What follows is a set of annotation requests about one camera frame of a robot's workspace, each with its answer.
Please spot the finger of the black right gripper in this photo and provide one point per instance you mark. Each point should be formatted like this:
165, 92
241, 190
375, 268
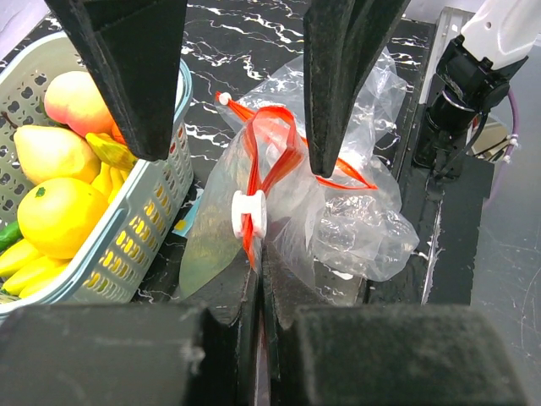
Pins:
342, 41
132, 50

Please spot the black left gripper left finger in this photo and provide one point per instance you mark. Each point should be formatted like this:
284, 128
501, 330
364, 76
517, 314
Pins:
195, 352

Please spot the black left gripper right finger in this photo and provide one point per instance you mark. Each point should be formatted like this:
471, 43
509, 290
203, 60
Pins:
322, 354

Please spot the clear zip top bag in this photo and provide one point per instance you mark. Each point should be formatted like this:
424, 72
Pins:
261, 191

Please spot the clear zip bag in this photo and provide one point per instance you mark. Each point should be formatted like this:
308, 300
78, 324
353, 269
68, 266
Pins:
351, 221
261, 191

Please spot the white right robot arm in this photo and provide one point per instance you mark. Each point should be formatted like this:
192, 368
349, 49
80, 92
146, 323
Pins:
503, 30

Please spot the orange peach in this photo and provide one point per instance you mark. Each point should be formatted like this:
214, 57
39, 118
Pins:
73, 99

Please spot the yellow pear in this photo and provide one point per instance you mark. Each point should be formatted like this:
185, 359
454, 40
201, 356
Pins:
52, 152

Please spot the yellow bananas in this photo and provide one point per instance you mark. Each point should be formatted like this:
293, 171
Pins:
25, 270

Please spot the yellow lemon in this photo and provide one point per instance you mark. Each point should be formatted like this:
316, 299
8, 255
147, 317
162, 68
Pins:
58, 215

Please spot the green cucumber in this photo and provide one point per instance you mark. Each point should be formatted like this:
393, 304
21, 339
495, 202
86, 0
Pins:
9, 235

